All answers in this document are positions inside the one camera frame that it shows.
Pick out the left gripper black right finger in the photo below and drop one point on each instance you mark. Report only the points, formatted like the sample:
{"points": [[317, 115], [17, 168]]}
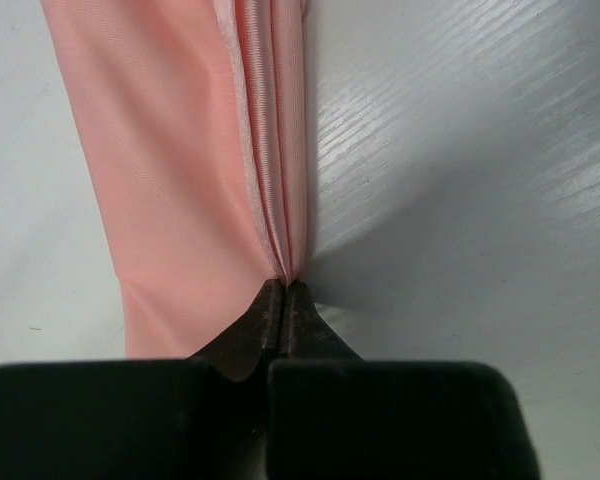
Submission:
{"points": [[333, 415]]}

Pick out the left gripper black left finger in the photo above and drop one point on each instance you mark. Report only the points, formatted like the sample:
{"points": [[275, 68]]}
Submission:
{"points": [[189, 418]]}

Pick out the pink satin napkin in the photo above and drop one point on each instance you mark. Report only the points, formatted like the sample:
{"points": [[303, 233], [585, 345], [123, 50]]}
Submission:
{"points": [[191, 116]]}

